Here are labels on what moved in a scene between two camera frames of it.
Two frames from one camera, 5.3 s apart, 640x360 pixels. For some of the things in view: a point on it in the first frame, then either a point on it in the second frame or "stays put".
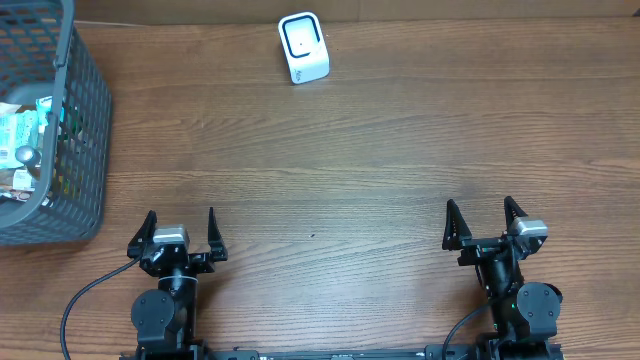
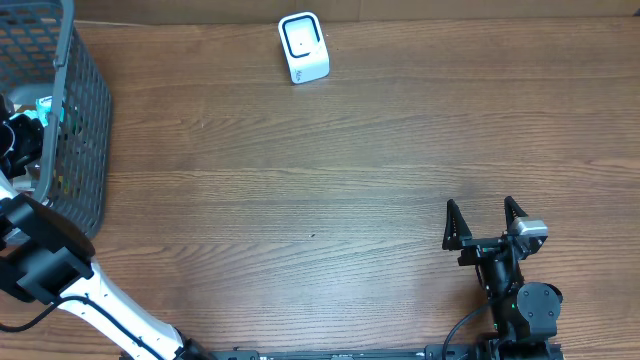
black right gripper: (458, 237) stays put
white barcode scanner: (306, 50) stays put
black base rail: (438, 352) stays put
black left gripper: (176, 258) to (18, 138)
